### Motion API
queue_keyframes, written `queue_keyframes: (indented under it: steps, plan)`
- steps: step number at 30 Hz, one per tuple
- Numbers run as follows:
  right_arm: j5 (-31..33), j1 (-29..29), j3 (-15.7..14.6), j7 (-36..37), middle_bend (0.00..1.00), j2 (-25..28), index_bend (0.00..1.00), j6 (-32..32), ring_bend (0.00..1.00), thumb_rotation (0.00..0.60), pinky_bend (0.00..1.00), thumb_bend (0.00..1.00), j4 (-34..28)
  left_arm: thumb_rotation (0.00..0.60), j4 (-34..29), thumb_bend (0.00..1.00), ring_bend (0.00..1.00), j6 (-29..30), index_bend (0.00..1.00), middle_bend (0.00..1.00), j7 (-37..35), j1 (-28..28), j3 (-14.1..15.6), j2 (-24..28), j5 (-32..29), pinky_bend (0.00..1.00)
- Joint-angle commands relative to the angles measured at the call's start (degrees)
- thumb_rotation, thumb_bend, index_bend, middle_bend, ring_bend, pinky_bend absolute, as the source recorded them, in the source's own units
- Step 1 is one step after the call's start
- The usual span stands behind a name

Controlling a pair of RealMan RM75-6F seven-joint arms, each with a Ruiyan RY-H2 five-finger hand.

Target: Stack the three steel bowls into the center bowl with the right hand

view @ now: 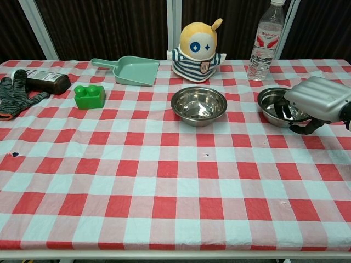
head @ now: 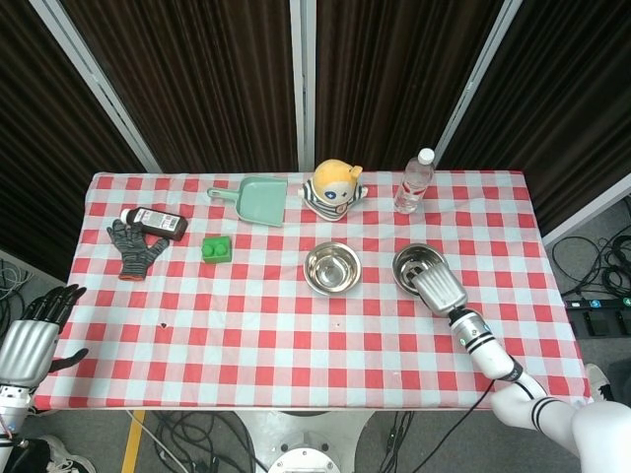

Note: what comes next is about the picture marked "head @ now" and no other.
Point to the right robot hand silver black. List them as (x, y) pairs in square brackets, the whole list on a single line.
[(441, 290)]

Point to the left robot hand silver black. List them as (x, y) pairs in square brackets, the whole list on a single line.
[(24, 350)]

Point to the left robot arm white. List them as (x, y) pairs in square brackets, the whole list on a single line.
[(10, 419)]

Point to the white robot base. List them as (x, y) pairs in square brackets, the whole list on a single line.
[(305, 433)]

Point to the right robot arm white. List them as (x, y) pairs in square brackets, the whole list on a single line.
[(493, 359)]

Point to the clear plastic water bottle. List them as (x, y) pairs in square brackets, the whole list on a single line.
[(411, 189)]

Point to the white black sneaker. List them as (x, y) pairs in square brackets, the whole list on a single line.
[(599, 382), (71, 458)]

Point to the yellow floor tape strip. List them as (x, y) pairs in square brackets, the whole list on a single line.
[(132, 443)]

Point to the yellow plush toy striped shirt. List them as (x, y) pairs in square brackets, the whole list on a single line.
[(335, 189)]

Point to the grey knit work glove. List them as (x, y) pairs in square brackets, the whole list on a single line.
[(133, 251)]

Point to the red white checkered tablecloth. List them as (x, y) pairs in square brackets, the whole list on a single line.
[(276, 345)]

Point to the dark brown labelled bottle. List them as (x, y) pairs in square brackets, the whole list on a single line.
[(158, 224)]

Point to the green plastic dustpan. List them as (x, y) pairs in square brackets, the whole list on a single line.
[(261, 202)]

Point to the green toy building brick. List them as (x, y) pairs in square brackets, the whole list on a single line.
[(217, 250)]

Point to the white partition frame post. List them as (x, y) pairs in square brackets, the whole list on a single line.
[(302, 88), (475, 79), (98, 86)]

